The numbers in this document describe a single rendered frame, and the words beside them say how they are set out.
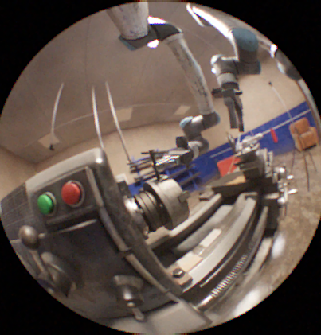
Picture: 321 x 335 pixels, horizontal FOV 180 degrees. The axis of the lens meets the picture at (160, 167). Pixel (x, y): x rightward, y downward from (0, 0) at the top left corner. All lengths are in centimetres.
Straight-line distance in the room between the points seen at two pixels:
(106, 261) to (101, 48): 231
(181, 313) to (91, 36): 258
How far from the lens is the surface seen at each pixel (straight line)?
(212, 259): 46
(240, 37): 44
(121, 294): 22
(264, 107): 481
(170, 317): 42
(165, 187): 38
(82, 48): 223
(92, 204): 15
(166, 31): 56
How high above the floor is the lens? 122
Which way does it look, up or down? 4 degrees up
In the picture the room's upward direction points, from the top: 23 degrees counter-clockwise
